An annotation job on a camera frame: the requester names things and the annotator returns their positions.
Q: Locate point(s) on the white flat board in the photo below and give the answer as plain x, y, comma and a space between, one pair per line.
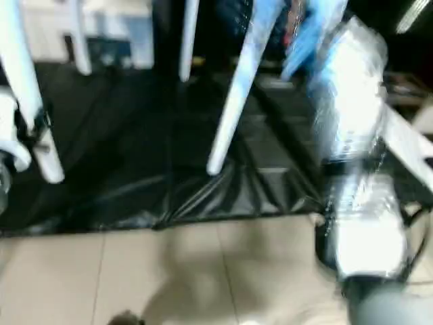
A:
409, 142

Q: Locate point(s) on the white glass-door cabinet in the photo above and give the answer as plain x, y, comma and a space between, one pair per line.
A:
101, 30

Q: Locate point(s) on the white plastic table leg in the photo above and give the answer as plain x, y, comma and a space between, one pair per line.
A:
30, 94
81, 37
240, 94
188, 40

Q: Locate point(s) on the black table mat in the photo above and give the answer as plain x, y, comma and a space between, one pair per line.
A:
152, 152

